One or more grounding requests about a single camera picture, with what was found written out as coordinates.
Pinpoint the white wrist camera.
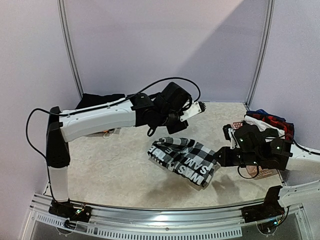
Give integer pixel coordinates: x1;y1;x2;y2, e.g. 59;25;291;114
179;101;206;122
222;124;238;149

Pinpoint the front aluminium rail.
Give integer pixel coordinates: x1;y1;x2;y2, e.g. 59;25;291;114
22;193;313;240

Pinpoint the blue plaid garment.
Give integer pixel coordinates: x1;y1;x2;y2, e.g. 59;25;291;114
253;109;286;122

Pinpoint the red black plaid shirt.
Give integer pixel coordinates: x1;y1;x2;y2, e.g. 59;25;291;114
245;110;295;140

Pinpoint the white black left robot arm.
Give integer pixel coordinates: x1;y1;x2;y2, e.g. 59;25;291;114
45;82;194;217

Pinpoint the pink plastic laundry basket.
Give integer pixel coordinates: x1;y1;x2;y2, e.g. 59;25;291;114
233;121;278;179

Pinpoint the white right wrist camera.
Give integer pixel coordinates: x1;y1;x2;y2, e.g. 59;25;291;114
222;124;238;149

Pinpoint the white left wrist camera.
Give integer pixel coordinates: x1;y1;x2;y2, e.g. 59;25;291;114
179;101;206;122

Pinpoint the black t-shirt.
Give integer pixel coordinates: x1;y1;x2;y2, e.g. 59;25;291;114
75;93;126;110

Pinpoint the right aluminium frame post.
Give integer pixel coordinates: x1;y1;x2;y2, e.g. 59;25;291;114
243;0;275;110

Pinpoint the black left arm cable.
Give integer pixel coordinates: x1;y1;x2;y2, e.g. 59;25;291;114
24;76;202;201

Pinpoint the aluminium frame post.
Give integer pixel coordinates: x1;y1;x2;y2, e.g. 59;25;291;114
243;0;275;110
57;0;84;98

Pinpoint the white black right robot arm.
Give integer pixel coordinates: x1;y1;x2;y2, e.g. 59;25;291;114
214;124;320;218

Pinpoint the black white checked shirt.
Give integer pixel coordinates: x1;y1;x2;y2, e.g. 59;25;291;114
147;136;220;189

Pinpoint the left aluminium frame post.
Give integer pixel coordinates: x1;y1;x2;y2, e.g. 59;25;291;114
57;0;84;98

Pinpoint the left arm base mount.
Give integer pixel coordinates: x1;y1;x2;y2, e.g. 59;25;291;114
48;200;93;223

